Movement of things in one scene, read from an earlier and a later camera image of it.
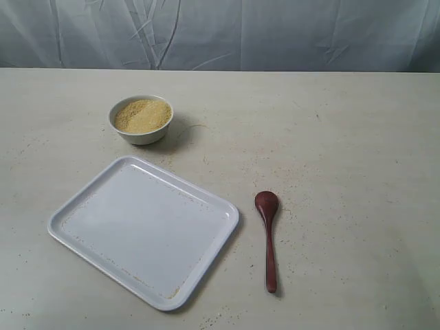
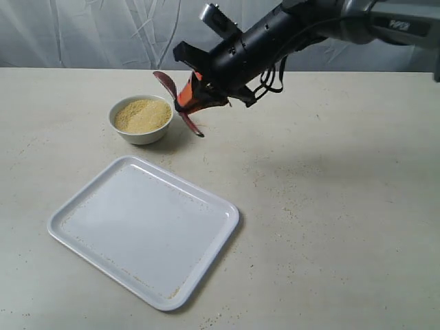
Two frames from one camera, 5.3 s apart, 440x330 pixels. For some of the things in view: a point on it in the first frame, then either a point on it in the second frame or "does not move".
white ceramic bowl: [143, 119] does not move
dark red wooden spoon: [266, 202] → [168, 81]
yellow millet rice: [142, 115] does not move
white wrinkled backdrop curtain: [370, 36] does not move
